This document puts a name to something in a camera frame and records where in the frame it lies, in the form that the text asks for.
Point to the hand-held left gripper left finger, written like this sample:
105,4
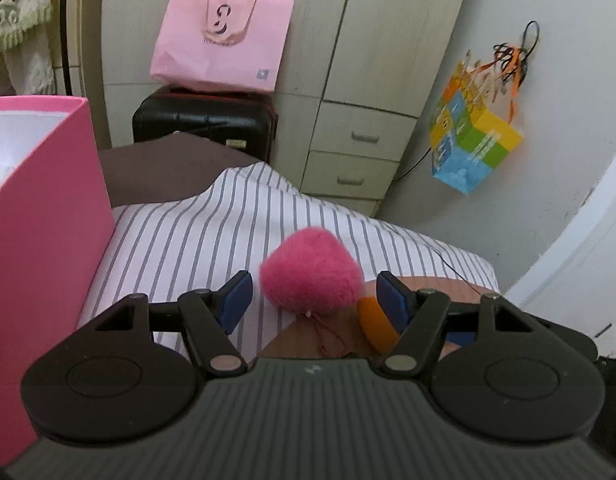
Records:
235,296

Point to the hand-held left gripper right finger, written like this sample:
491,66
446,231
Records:
390,301

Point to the pink fluffy pompom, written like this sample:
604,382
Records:
308,270

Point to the pink storage box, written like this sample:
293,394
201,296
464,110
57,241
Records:
48,260

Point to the blue soft item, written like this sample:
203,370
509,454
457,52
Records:
458,339

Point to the orange plush toy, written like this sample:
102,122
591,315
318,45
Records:
373,325

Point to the striped bedsheet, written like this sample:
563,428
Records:
188,240

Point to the pinkish brown cloth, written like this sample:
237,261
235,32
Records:
298,342

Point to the beige wardrobe drawer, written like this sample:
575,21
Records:
350,175
368,130

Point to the brown blanket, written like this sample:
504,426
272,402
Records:
153,170

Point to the colourful gift bag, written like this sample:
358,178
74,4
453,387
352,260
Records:
468,150

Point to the black suitcase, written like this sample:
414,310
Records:
188,120

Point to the pink paper bag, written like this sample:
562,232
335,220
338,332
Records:
213,60

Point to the beige wardrobe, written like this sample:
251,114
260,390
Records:
388,35

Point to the white fluffy towel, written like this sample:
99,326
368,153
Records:
33,65

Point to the dark vertical frame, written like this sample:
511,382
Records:
67,25

